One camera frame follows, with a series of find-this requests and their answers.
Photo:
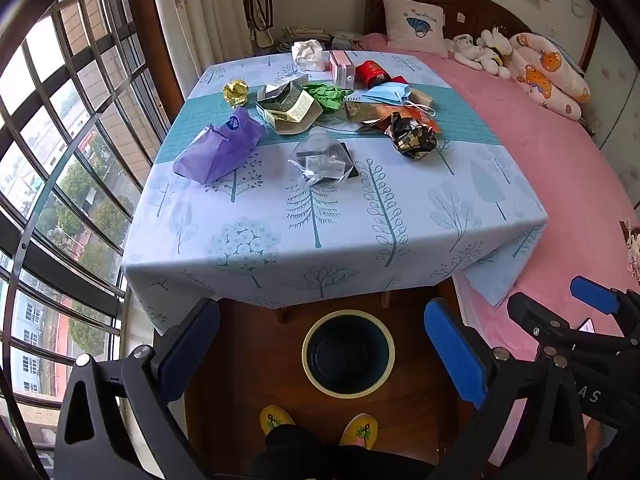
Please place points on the white plush toy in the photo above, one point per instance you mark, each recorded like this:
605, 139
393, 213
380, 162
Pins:
480, 52

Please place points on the person's black trouser legs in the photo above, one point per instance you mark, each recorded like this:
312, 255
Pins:
320, 460

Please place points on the gold foil packet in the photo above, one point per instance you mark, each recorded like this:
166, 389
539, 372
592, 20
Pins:
365, 110

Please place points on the black gold crumpled foil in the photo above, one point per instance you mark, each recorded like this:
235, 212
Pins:
410, 137

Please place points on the dark round waste bin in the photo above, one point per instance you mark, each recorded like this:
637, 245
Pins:
347, 355

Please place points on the blue face mask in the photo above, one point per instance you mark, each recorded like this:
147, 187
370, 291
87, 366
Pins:
387, 94

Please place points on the bear-print rolled quilt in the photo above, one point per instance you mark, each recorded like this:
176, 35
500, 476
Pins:
545, 75

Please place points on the red packet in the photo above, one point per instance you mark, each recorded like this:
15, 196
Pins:
372, 72

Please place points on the window with metal grille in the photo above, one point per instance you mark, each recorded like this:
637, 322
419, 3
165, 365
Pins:
60, 185

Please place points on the yellow slipper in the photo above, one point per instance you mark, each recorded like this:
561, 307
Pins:
360, 430
275, 417

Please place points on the clear plastic bag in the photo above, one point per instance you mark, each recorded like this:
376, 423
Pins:
320, 160

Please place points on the pink bed sheet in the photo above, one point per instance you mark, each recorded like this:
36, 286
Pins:
550, 160

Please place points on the wooden table leg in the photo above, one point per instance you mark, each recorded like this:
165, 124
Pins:
282, 315
386, 299

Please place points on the white embroidered pillow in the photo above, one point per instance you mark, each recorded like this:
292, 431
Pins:
415, 25

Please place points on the yellow paper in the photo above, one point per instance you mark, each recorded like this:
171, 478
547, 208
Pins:
236, 91

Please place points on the white crumpled paper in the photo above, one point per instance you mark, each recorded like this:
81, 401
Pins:
307, 54

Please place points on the stack of papers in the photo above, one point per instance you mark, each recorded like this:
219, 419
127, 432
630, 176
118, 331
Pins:
300, 34

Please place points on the floral wardrobe doors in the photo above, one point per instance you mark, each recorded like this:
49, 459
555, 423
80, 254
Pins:
620, 85

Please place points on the cream curtain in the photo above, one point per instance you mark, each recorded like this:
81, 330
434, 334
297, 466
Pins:
210, 10

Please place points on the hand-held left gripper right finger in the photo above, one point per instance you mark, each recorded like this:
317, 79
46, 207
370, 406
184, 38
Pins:
455, 355

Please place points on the pink drink carton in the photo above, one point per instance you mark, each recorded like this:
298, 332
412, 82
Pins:
341, 67

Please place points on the purple plastic bag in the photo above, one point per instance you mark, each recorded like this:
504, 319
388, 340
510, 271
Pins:
220, 150

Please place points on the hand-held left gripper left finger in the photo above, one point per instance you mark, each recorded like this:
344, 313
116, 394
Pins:
192, 345

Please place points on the dark wooden headboard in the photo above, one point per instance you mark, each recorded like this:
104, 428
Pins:
450, 10

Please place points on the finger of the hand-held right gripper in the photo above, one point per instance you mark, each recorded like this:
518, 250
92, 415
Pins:
535, 322
595, 294

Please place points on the small doll figure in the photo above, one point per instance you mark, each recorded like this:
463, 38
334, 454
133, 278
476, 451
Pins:
634, 245

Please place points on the small tan box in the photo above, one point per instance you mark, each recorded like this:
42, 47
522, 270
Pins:
421, 96

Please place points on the pale tissue box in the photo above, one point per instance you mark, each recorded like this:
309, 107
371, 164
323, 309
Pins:
345, 38

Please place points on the green crumpled wrapper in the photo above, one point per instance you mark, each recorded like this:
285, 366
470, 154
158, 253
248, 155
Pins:
327, 96

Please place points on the opened green-white cardboard box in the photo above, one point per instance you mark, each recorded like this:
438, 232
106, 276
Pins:
295, 105

